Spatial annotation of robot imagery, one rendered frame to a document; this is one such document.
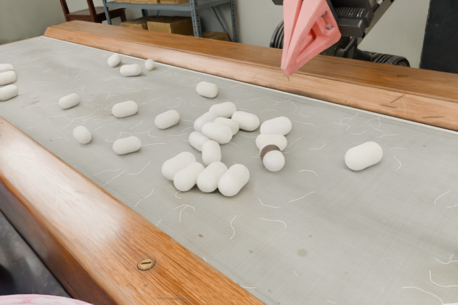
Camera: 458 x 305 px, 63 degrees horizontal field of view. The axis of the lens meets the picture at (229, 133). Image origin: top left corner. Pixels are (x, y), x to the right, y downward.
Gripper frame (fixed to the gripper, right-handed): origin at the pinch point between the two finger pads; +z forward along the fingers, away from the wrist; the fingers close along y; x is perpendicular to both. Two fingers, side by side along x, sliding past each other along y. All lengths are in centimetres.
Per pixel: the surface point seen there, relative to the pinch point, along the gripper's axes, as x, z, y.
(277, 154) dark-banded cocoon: -1.0, 9.8, 4.4
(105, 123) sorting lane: -2.1, 14.2, -21.2
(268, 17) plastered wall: 154, -114, -151
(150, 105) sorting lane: 2.5, 8.8, -20.7
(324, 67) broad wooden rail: 13.3, -7.5, -4.1
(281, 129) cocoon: 3.0, 6.1, 0.9
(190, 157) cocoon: -4.2, 13.7, -2.4
